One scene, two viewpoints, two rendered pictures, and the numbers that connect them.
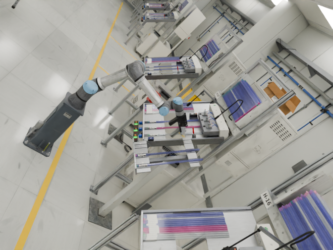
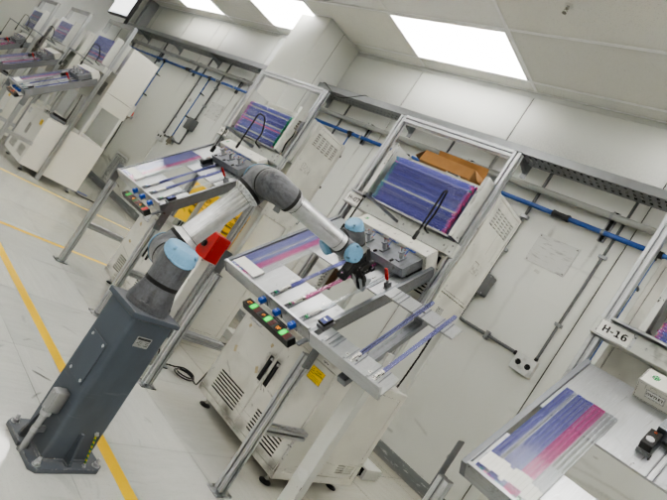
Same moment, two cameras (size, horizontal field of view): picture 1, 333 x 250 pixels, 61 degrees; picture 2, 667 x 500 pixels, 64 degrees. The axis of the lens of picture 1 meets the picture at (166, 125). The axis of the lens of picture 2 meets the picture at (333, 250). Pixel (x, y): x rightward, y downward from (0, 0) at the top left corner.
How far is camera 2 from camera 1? 122 cm
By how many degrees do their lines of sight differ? 30
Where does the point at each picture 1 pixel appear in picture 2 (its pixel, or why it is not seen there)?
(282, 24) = (321, 58)
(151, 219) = (494, 465)
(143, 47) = (36, 154)
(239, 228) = (610, 400)
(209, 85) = not seen: hidden behind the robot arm
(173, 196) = (360, 419)
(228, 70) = (313, 153)
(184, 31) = (120, 101)
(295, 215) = not seen: outside the picture
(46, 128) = (88, 400)
